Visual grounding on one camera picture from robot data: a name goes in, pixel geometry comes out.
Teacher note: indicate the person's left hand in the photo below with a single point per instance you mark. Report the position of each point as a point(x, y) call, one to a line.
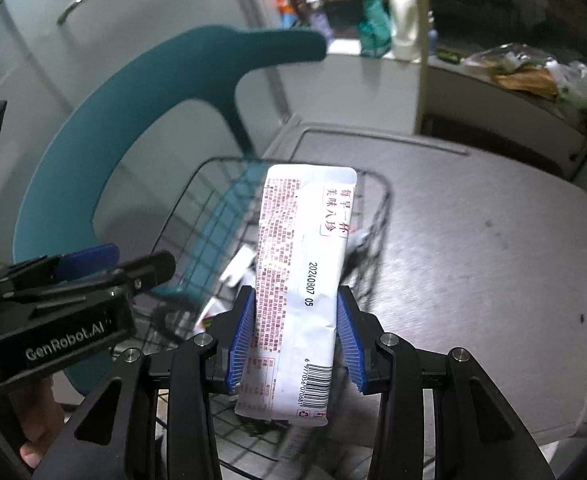
point(36, 420)

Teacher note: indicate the wooden counter shelf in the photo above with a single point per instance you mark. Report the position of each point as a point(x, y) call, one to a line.
point(421, 60)

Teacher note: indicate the white refrigerator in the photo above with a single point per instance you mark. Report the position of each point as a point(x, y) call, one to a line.
point(123, 60)

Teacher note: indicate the teal plastic bag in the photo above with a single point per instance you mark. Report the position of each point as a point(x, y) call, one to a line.
point(376, 25)

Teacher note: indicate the clear purple spray bottle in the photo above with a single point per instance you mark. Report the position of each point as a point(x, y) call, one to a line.
point(319, 17)

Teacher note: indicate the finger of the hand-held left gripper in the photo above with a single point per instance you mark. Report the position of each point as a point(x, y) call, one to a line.
point(91, 257)
point(148, 270)

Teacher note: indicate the orange spray bottle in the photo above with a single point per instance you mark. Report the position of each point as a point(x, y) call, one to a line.
point(284, 10)

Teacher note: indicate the white sachet with red print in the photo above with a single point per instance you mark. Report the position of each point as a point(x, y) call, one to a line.
point(298, 260)

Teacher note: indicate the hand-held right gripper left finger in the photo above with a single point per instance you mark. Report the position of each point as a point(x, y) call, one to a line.
point(238, 345)

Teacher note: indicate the white plastic bottle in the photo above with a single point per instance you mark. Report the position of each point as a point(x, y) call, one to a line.
point(404, 20)

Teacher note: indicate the plastic bag of vegetables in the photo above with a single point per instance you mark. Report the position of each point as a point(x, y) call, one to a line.
point(538, 80)

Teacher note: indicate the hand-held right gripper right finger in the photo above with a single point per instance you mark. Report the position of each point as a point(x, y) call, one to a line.
point(351, 345)

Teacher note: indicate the teal chair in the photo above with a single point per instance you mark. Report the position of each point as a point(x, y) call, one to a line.
point(98, 150)

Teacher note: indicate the white crinkled packet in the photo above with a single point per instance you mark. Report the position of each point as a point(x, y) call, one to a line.
point(241, 265)

